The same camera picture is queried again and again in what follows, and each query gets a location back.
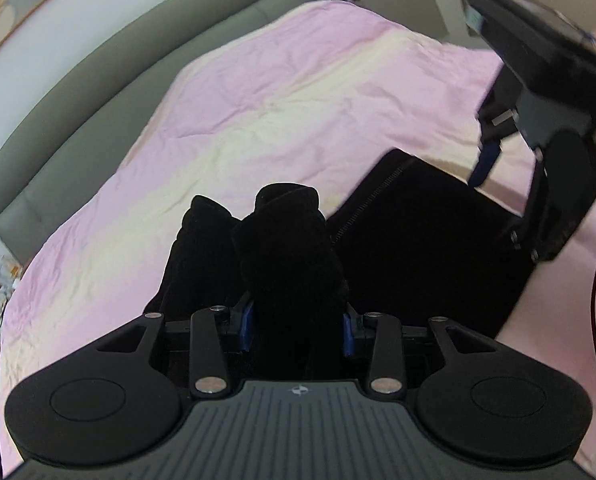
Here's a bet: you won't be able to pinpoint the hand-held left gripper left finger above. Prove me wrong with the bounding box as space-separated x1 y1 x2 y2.
85 300 255 398

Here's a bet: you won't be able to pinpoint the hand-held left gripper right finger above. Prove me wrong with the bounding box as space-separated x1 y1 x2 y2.
342 310 509 395

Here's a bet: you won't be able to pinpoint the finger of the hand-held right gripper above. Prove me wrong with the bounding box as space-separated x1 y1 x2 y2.
468 109 522 188
510 147 552 263

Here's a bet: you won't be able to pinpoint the black pants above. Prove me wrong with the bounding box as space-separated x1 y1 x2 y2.
142 147 544 386

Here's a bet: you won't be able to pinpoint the grey chair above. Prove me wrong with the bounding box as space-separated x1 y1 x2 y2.
350 0 449 41

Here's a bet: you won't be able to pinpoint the pink blanket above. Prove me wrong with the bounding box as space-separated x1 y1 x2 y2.
0 0 596 476

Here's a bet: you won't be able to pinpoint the grey padded headboard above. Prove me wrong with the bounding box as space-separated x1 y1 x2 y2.
0 0 323 261

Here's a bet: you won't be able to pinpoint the wall poster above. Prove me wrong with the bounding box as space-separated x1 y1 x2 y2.
0 0 103 72

